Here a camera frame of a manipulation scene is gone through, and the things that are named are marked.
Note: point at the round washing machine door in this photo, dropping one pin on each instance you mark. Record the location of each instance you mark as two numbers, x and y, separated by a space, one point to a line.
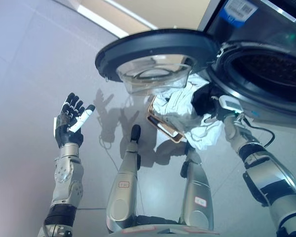
148 49

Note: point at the white clothing pile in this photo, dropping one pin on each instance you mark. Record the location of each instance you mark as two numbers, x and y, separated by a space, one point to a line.
180 103

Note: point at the silver robot leg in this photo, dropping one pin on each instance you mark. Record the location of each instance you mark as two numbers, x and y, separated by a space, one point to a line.
124 180
196 187

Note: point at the silver right robot leg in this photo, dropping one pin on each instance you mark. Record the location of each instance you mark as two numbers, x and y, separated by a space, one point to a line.
196 187

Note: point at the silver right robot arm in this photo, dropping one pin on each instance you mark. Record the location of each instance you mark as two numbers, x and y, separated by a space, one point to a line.
266 172

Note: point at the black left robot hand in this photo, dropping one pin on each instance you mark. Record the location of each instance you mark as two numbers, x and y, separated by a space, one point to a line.
64 133

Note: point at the blue barcode sticker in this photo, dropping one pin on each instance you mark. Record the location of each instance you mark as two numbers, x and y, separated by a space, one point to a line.
236 11

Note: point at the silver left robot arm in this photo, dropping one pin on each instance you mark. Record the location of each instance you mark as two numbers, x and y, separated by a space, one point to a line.
65 177

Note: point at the grey front-load washing machine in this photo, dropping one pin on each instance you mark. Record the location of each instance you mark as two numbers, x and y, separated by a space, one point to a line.
261 74

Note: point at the silver left robot leg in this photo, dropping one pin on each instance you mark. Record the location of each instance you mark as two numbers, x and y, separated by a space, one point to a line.
124 180

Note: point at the white baseboard strip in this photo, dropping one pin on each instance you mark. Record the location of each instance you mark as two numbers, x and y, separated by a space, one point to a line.
108 18

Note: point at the robot waist with red labels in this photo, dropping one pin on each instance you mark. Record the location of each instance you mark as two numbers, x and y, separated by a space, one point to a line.
162 225

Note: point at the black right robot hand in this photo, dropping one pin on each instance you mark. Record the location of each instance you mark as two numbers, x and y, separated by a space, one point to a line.
228 103

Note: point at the brown laundry basket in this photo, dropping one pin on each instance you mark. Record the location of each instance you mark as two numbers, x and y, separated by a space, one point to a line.
166 129

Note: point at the black garment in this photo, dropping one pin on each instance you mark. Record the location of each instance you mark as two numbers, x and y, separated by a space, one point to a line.
202 101

